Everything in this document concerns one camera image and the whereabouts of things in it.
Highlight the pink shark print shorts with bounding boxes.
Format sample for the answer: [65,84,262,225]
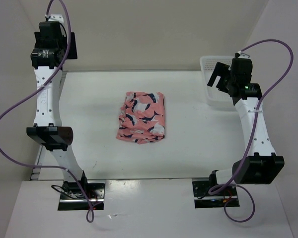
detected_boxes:
[116,91,166,144]

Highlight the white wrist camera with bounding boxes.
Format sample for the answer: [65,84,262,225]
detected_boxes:
[234,51,250,60]
[45,14,64,24]

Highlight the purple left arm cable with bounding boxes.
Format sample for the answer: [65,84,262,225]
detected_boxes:
[0,0,102,223]

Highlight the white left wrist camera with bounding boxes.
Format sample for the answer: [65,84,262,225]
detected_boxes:
[45,14,64,24]

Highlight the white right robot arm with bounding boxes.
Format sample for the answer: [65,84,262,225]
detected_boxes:
[207,56,285,195]

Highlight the white plastic mesh basket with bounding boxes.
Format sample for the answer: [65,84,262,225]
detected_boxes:
[200,56,235,111]

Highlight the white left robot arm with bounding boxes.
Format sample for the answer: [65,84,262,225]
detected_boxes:
[26,21,89,198]

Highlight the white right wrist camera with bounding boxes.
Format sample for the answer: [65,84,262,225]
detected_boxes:
[234,51,250,60]

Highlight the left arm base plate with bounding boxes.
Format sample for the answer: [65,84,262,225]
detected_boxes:
[52,181,105,211]

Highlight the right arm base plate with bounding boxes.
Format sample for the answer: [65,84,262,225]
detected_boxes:
[192,178,240,209]

